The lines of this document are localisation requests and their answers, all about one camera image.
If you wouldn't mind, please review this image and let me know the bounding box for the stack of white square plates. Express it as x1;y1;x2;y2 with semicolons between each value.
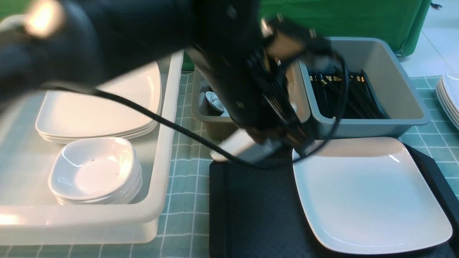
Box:
36;62;162;140

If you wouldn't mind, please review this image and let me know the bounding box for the stack of small white bowls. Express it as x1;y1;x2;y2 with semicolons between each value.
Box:
48;137;143;205

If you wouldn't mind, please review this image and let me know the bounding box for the teal checkered tablecloth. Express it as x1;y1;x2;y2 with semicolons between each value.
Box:
0;76;458;258

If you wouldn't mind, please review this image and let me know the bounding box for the blue-grey plastic chopstick bin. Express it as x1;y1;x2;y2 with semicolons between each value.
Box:
294;37;432;139

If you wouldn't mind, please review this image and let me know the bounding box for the black cable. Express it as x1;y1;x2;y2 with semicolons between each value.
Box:
39;82;259;169

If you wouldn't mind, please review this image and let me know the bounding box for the large white square plate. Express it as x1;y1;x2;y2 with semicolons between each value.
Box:
293;137;453;255

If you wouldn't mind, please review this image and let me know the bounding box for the green backdrop cloth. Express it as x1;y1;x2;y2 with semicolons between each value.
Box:
1;0;426;83

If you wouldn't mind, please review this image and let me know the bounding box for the stack of white plates right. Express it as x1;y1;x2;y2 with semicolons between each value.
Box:
435;72;459;129

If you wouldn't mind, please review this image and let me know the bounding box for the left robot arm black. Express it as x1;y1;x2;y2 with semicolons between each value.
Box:
1;0;313;157

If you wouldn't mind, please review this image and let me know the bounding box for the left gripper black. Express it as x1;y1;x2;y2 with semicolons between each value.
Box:
189;36;311;156

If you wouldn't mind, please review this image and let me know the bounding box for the pile of white soup spoons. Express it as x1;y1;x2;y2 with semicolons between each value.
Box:
199;90;298;119

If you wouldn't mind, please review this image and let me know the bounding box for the large white plastic tub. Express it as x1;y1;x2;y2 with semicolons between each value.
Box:
0;13;185;245

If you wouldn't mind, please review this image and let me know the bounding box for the pile of black chopsticks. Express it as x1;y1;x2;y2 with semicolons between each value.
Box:
308;67;389;119

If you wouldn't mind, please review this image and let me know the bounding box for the small white bowl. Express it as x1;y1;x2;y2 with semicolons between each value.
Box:
218;129;283;163

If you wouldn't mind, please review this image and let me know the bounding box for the black plastic serving tray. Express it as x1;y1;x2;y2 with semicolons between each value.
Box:
209;144;458;258

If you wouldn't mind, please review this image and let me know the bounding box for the grey-brown plastic spoon bin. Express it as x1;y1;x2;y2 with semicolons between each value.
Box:
191;62;311;141

